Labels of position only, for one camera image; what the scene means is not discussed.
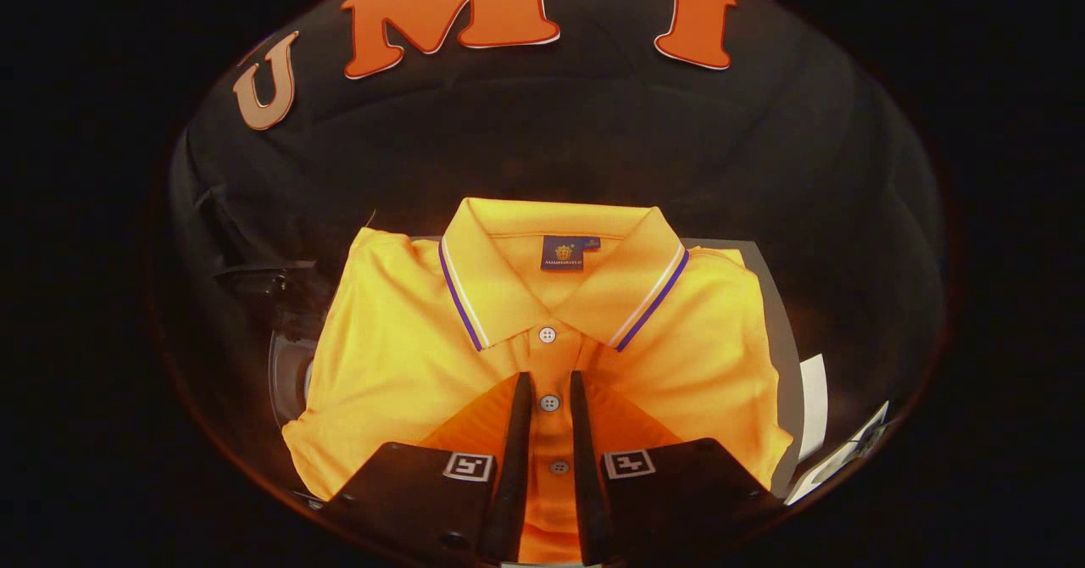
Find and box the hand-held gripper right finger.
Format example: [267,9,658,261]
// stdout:
[570,370,787,567]

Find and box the yellow polo shirt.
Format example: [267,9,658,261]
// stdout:
[282,198,795,565]

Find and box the grey washing machine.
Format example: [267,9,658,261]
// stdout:
[267,326,323,433]

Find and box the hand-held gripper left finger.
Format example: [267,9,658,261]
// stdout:
[320,371,535,567]

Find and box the white flat panel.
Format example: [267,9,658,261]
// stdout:
[784,400,891,505]

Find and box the grey cabinet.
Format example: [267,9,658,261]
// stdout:
[407,236,804,501]

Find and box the white paper sheet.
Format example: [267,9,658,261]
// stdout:
[799,354,829,460]

